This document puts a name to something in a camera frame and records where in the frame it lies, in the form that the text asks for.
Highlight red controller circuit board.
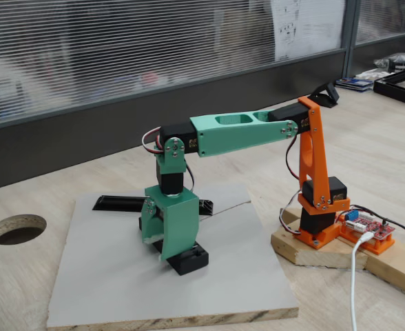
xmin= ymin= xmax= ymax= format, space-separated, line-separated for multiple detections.
xmin=338 ymin=220 xmax=395 ymax=256

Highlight white printed paper sheet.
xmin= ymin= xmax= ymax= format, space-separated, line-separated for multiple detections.
xmin=271 ymin=0 xmax=346 ymax=62

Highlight small black angled bracket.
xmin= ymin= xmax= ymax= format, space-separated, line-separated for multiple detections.
xmin=309 ymin=81 xmax=340 ymax=108

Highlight white plywood board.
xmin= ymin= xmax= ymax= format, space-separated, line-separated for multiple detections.
xmin=46 ymin=182 xmax=300 ymax=328

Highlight long black rail profile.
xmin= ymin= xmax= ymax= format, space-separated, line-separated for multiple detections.
xmin=92 ymin=194 xmax=216 ymax=217

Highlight stack of blue cards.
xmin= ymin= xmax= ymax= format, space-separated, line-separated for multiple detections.
xmin=335 ymin=77 xmax=375 ymax=92

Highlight white packets pile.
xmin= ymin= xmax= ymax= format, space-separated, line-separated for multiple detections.
xmin=355 ymin=68 xmax=390 ymax=81

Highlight grey window blinds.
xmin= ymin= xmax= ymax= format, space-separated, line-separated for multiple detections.
xmin=0 ymin=0 xmax=346 ymax=120
xmin=355 ymin=0 xmax=405 ymax=44

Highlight white USB cable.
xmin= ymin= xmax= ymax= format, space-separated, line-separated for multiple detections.
xmin=350 ymin=232 xmax=374 ymax=331

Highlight pale wooden block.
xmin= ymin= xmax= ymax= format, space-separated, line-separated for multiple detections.
xmin=270 ymin=225 xmax=368 ymax=272

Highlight black rectangular frame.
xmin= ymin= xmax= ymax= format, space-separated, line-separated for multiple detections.
xmin=373 ymin=65 xmax=405 ymax=110

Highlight black slotted rack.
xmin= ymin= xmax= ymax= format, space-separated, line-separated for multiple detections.
xmin=138 ymin=216 xmax=209 ymax=276

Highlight long wooden plank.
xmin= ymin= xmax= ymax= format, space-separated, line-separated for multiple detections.
xmin=280 ymin=206 xmax=405 ymax=301

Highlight clear plastic bag of parts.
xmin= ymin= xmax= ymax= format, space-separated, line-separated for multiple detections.
xmin=373 ymin=52 xmax=405 ymax=75

